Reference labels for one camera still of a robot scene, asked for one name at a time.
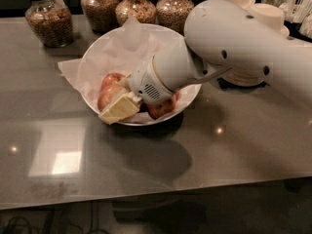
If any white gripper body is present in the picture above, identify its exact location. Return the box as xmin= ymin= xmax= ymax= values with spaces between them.
xmin=129 ymin=57 xmax=174 ymax=104

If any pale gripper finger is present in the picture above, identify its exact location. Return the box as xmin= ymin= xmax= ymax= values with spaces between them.
xmin=118 ymin=75 xmax=131 ymax=90

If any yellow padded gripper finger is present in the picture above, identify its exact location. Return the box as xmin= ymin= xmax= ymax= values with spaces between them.
xmin=98 ymin=92 xmax=142 ymax=125

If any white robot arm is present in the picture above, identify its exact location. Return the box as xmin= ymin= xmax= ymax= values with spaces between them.
xmin=99 ymin=0 xmax=312 ymax=124

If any left-back red apple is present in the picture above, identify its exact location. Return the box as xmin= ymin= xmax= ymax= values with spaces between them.
xmin=100 ymin=72 xmax=124 ymax=90

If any large front-left apple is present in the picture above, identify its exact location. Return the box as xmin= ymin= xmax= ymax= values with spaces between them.
xmin=97 ymin=84 xmax=124 ymax=111

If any white bowl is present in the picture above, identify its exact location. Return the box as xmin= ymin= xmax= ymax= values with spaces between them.
xmin=77 ymin=23 xmax=203 ymax=127

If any front-right yellow-red apple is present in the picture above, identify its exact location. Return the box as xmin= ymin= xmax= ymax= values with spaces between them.
xmin=146 ymin=97 xmax=176 ymax=120

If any right dark red apple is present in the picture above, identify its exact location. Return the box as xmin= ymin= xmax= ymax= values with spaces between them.
xmin=175 ymin=91 xmax=180 ymax=100

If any white paper liner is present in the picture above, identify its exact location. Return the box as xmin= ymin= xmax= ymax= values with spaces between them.
xmin=58 ymin=19 xmax=201 ymax=126

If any black tray under stacks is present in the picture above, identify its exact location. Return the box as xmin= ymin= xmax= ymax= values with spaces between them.
xmin=217 ymin=78 xmax=267 ymax=90

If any far-left cereal glass jar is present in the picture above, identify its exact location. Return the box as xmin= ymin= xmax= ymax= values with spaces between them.
xmin=25 ymin=0 xmax=73 ymax=48

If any white straws bundle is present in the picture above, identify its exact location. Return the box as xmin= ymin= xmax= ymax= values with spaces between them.
xmin=290 ymin=0 xmax=312 ymax=23

